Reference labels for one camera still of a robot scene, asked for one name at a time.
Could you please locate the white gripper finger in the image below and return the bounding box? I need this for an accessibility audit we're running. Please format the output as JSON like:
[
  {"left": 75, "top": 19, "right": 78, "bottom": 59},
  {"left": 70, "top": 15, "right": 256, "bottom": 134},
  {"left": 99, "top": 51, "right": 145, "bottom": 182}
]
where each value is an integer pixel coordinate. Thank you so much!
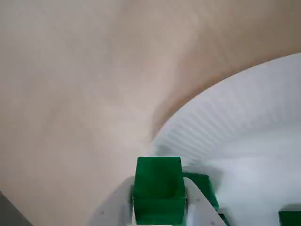
[
  {"left": 87, "top": 175, "right": 136, "bottom": 226},
  {"left": 184, "top": 176, "right": 228, "bottom": 226}
]

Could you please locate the green cube block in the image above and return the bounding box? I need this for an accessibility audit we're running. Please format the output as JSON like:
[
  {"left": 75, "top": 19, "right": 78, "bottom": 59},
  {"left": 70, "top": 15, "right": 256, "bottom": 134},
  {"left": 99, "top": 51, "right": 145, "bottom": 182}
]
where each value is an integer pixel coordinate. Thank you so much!
[
  {"left": 182, "top": 173, "right": 230, "bottom": 226},
  {"left": 278, "top": 210, "right": 301, "bottom": 226},
  {"left": 132, "top": 156, "right": 188, "bottom": 225}
]

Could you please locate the white round plate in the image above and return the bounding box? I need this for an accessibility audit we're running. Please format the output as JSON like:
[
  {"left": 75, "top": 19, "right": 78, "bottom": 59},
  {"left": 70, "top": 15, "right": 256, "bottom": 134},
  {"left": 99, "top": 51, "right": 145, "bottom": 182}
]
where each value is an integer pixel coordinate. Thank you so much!
[{"left": 150, "top": 52, "right": 301, "bottom": 226}]

